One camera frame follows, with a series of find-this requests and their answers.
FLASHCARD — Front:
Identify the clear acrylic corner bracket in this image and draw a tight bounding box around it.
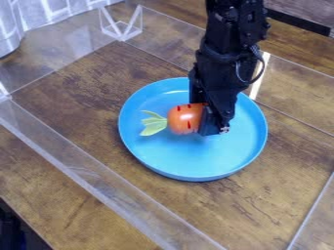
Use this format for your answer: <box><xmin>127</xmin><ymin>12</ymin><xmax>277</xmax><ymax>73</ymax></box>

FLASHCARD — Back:
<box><xmin>98</xmin><ymin>6</ymin><xmax>142</xmax><ymax>42</ymax></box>

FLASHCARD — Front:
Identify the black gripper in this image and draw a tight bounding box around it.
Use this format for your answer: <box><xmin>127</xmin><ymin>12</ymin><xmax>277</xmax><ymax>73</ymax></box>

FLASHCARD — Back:
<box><xmin>189</xmin><ymin>41</ymin><xmax>265</xmax><ymax>136</ymax></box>

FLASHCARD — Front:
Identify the orange toy carrot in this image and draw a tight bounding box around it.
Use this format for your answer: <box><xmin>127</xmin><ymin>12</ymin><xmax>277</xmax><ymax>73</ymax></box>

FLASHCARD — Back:
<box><xmin>139</xmin><ymin>103</ymin><xmax>206</xmax><ymax>136</ymax></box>

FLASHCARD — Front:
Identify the black cable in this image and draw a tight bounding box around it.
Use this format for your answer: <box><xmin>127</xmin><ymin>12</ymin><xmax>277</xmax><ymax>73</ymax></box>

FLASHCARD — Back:
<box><xmin>234</xmin><ymin>45</ymin><xmax>266</xmax><ymax>85</ymax></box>

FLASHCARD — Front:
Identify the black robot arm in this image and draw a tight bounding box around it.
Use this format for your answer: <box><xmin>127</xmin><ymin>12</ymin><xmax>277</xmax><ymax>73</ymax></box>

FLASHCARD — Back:
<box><xmin>189</xmin><ymin>0</ymin><xmax>270</xmax><ymax>136</ymax></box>

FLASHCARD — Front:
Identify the blue round tray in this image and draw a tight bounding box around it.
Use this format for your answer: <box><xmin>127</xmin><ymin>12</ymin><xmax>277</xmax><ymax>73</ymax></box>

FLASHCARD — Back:
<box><xmin>119</xmin><ymin>77</ymin><xmax>268</xmax><ymax>182</ymax></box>

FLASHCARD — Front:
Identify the white patterned curtain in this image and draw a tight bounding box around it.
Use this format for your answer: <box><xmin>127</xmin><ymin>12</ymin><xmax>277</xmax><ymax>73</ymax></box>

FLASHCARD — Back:
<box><xmin>0</xmin><ymin>0</ymin><xmax>123</xmax><ymax>58</ymax></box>

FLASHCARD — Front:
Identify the clear acrylic barrier strip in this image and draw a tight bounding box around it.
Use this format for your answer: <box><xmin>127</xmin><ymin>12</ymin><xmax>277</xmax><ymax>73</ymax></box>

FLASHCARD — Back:
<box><xmin>0</xmin><ymin>96</ymin><xmax>226</xmax><ymax>250</ymax></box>

